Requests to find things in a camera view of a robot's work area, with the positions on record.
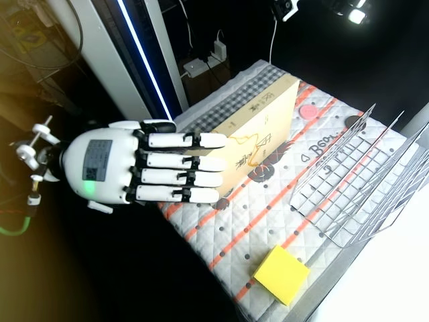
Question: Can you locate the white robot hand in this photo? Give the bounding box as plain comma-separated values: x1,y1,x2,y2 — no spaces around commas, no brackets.
61,119,228,215

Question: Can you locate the tan hardcover book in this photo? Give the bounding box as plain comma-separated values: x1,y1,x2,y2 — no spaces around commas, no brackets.
186,74,301,199

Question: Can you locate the white power adapter box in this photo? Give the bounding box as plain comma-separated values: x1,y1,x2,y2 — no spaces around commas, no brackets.
182,58,210,79

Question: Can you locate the grey quilt with printed bear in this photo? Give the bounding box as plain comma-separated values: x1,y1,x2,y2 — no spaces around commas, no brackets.
157,59,420,315

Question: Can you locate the white charger plug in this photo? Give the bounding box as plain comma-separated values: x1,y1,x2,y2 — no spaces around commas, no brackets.
213,39,228,58

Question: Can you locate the yellow sponge block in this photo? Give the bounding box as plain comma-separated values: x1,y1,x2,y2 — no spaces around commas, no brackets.
253,244,311,307

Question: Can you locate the bright lamp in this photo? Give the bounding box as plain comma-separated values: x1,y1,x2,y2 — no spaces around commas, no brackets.
330,0,370,25

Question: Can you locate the green cable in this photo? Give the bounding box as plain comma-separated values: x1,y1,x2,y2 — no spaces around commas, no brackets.
0,214,33,236

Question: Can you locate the white post with blue light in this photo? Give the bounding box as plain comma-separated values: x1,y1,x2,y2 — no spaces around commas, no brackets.
46,0,190,121

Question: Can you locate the black cable loop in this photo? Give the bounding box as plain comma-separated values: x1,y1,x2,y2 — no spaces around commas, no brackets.
0,0,84,72

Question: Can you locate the white cable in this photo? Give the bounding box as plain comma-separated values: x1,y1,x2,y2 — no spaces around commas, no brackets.
267,17,279,64

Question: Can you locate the white camera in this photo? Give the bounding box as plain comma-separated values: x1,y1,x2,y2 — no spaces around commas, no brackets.
273,0,300,22

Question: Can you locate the metal wire rack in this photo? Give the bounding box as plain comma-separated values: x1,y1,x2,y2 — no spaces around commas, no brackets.
290,103,429,248

